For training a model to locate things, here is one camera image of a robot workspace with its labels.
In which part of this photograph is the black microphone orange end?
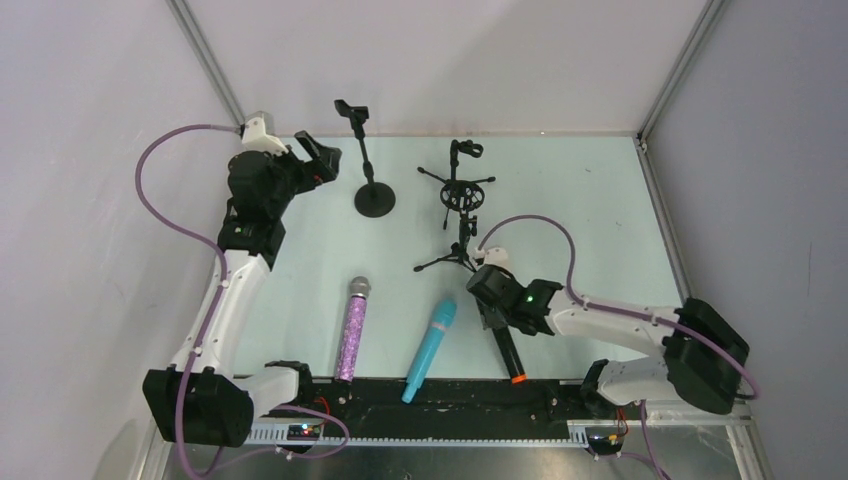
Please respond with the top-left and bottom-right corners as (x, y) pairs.
(491, 327), (527, 384)

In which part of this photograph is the blue microphone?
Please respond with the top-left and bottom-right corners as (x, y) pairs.
(401, 298), (457, 404)

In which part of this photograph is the tripod shock mount stand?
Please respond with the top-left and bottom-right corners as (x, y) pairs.
(413, 176), (496, 273)

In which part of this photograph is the purple glitter microphone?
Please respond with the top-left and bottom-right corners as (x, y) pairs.
(334, 276), (371, 383)

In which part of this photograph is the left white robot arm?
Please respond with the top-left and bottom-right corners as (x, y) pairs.
(142, 131), (342, 447)

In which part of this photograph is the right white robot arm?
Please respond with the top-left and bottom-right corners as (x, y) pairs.
(466, 264), (750, 415)

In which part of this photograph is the round base microphone stand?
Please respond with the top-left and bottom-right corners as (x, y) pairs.
(334, 99), (396, 218)

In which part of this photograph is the small tripod clip stand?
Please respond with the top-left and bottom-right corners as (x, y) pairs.
(417, 139), (496, 230)

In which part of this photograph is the right electronics board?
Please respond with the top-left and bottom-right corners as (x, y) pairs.
(587, 433), (627, 457)

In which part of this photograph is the electronics board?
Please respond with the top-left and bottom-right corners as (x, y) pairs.
(286, 423), (322, 441)
(587, 433), (627, 457)

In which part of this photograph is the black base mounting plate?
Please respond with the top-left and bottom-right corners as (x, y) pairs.
(294, 378), (617, 440)

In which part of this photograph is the left electronics board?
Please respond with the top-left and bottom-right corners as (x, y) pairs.
(286, 423), (322, 441)

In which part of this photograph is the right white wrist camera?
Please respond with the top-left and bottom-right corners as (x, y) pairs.
(470, 247), (513, 272)

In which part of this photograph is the grey slotted cable duct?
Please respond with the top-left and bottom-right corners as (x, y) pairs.
(244, 421), (588, 448)

